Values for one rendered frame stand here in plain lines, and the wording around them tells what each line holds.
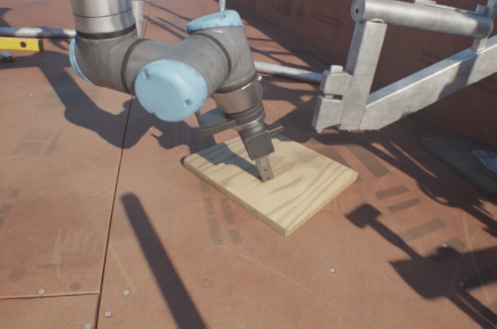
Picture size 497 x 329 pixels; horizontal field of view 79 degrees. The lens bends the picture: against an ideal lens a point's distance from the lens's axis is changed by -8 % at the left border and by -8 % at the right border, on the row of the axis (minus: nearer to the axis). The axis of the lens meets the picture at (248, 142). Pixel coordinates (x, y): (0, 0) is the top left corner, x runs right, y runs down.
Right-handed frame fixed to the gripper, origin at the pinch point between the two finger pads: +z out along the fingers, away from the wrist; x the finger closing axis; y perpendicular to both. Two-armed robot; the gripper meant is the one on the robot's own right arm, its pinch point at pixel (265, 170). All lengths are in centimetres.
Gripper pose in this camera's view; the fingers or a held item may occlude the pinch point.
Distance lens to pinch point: 70.6
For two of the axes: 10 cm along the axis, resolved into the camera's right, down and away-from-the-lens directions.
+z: 2.9, 7.9, 5.4
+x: -2.4, -4.8, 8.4
